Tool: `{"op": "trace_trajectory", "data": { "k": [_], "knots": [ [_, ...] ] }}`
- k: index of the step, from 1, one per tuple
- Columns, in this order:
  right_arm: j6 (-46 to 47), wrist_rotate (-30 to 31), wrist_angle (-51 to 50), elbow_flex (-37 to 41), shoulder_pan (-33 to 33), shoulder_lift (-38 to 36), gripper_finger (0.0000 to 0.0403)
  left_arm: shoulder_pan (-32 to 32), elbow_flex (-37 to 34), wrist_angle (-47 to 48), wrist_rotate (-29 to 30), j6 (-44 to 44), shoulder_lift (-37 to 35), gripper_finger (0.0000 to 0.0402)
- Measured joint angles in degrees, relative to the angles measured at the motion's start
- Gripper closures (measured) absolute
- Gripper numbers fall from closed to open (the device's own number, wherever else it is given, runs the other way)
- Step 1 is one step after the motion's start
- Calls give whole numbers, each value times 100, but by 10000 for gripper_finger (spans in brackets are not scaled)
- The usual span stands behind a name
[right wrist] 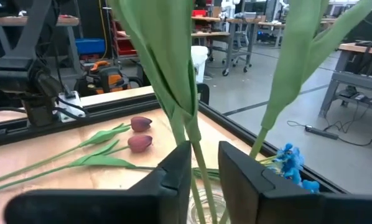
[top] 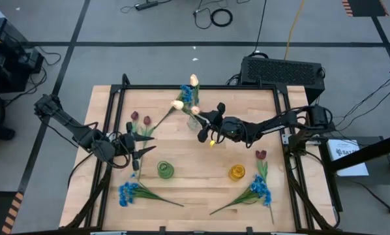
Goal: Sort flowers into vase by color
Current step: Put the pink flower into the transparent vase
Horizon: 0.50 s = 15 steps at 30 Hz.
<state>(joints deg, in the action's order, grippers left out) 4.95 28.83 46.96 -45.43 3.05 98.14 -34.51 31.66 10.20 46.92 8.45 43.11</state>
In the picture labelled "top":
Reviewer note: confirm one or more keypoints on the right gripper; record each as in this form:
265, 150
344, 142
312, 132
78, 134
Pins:
231, 129

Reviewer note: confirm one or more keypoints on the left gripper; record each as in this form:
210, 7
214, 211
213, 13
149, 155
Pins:
125, 145

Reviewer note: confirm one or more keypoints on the pale peach artificial tulip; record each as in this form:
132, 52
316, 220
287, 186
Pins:
194, 80
195, 110
177, 104

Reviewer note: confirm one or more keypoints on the blue artificial flower bunch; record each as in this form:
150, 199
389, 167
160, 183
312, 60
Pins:
186, 94
126, 192
258, 189

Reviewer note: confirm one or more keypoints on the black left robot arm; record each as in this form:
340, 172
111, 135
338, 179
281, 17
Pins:
68, 122

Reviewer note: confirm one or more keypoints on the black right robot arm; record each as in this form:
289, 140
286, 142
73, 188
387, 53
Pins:
279, 125

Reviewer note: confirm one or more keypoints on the clear glass vase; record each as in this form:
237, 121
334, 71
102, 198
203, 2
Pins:
193, 125

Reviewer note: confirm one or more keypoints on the green glass vase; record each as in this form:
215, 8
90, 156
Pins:
165, 171

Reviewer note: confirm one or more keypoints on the amber glass vase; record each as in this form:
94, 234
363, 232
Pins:
236, 173

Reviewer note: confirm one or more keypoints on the black perforated computer tower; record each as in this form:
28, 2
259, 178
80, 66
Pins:
279, 78

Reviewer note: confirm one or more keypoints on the black power strip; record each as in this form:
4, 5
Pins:
146, 5

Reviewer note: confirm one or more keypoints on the white paper sign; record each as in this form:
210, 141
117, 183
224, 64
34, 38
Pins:
351, 163

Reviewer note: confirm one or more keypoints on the black equipment cart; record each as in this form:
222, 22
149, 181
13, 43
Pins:
6, 65

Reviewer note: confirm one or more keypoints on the black aluminium table frame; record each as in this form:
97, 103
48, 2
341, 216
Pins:
231, 87

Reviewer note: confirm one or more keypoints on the silver aluminium bracket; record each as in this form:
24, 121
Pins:
288, 138

